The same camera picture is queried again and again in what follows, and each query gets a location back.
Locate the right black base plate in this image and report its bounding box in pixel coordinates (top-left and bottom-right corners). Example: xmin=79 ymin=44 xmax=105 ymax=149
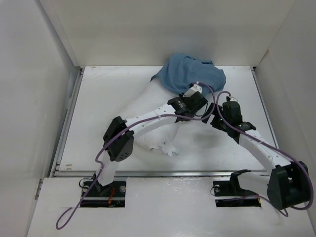
xmin=210 ymin=179 xmax=261 ymax=208

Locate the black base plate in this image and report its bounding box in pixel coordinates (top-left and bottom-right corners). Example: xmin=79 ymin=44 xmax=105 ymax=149
xmin=79 ymin=180 xmax=126 ymax=208
xmin=210 ymin=179 xmax=261 ymax=208

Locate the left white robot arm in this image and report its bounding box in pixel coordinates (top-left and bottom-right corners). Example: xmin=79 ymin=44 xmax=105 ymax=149
xmin=92 ymin=91 xmax=208 ymax=196

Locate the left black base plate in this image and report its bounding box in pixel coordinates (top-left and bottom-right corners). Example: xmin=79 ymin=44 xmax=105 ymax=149
xmin=79 ymin=180 xmax=126 ymax=208

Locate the blue pillowcase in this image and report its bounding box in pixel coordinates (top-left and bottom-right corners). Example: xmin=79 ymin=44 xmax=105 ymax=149
xmin=151 ymin=53 xmax=227 ymax=96

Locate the white pillow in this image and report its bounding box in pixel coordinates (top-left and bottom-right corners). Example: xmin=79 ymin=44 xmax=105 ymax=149
xmin=120 ymin=79 xmax=213 ymax=157

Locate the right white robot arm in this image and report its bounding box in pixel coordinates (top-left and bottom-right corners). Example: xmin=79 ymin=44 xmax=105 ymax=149
xmin=205 ymin=100 xmax=314 ymax=210

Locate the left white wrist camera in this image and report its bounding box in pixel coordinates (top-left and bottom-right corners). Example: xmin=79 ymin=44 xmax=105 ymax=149
xmin=183 ymin=83 xmax=202 ymax=97

